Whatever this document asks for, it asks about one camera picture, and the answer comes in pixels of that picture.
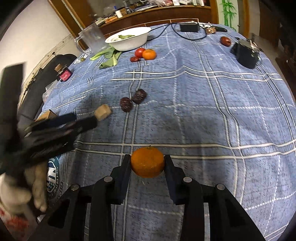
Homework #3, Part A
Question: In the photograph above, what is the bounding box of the beige sugarcane block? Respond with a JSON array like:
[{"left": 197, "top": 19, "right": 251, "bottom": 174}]
[{"left": 94, "top": 104, "right": 111, "bottom": 121}]

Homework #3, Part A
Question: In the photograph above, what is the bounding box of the orange tangerine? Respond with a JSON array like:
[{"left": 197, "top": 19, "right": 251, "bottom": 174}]
[
  {"left": 142, "top": 49, "right": 157, "bottom": 60},
  {"left": 130, "top": 146, "right": 165, "bottom": 178}
]

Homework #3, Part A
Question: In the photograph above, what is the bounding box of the white gloved hand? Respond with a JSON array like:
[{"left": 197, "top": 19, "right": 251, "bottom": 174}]
[{"left": 1, "top": 162, "right": 48, "bottom": 215}]

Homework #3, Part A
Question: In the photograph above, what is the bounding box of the brown cardboard box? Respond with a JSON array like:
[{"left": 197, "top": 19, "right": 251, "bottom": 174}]
[{"left": 35, "top": 109, "right": 57, "bottom": 122}]

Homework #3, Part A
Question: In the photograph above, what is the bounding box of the blue white printed bag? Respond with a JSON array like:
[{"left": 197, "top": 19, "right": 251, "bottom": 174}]
[{"left": 46, "top": 155, "right": 61, "bottom": 201}]

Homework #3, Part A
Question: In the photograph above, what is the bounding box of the clear plastic bag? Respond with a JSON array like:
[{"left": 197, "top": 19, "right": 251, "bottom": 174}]
[{"left": 42, "top": 80, "right": 58, "bottom": 103}]

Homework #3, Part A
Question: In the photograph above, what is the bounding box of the black sofa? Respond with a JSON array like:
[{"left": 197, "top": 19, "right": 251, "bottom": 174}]
[{"left": 17, "top": 54, "right": 76, "bottom": 130}]

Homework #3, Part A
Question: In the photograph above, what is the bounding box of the dark jar pink label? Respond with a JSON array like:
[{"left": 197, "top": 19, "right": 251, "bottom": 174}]
[{"left": 55, "top": 64, "right": 73, "bottom": 82}]

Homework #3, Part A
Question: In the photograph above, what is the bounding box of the dark date lower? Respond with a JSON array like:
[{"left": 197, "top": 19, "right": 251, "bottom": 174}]
[{"left": 120, "top": 97, "right": 133, "bottom": 113}]

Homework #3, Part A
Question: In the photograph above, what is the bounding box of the dark date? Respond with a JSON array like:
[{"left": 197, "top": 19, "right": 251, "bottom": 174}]
[
  {"left": 132, "top": 89, "right": 147, "bottom": 104},
  {"left": 120, "top": 97, "right": 133, "bottom": 113}
]

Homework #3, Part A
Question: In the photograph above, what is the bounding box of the dark date upper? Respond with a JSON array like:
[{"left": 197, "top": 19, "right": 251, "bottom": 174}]
[{"left": 132, "top": 89, "right": 147, "bottom": 104}]

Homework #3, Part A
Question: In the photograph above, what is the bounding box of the green leafy vegetable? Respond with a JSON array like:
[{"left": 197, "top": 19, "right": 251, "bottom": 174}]
[{"left": 90, "top": 45, "right": 122, "bottom": 69}]

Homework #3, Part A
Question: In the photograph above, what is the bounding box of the clear plastic pitcher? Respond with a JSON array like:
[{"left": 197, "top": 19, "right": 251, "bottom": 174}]
[{"left": 74, "top": 23, "right": 109, "bottom": 55}]

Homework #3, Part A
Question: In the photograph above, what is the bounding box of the small red date far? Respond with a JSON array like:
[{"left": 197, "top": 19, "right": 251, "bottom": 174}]
[{"left": 130, "top": 56, "right": 140, "bottom": 62}]

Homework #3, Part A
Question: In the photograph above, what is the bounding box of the red tomato far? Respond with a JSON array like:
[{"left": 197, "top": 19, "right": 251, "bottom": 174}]
[{"left": 134, "top": 48, "right": 145, "bottom": 58}]

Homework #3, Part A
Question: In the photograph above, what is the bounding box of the white plastic basin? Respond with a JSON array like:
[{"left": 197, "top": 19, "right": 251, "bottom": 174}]
[{"left": 105, "top": 27, "right": 152, "bottom": 52}]

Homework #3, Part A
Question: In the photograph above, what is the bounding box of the blue plaid tablecloth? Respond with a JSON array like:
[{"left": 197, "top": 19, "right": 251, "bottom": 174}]
[{"left": 43, "top": 26, "right": 295, "bottom": 240}]

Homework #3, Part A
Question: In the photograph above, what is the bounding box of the wooden counter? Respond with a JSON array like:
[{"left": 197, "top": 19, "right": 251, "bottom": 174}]
[{"left": 100, "top": 5, "right": 219, "bottom": 37}]

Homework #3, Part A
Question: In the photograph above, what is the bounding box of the black power adapter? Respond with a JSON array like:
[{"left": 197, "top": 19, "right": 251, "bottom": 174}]
[{"left": 179, "top": 22, "right": 200, "bottom": 33}]

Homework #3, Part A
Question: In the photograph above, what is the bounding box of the black cylindrical device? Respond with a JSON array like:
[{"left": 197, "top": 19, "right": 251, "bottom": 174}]
[{"left": 230, "top": 37, "right": 260, "bottom": 69}]

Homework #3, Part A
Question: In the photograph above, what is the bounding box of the key bundle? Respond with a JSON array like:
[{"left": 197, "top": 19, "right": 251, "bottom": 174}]
[{"left": 205, "top": 26, "right": 228, "bottom": 35}]

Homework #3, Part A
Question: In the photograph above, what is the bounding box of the red date table edge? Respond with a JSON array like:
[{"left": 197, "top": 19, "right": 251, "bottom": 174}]
[{"left": 220, "top": 36, "right": 232, "bottom": 47}]

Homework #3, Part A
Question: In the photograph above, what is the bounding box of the black power cable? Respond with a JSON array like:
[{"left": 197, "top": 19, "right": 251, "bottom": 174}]
[{"left": 147, "top": 22, "right": 208, "bottom": 42}]

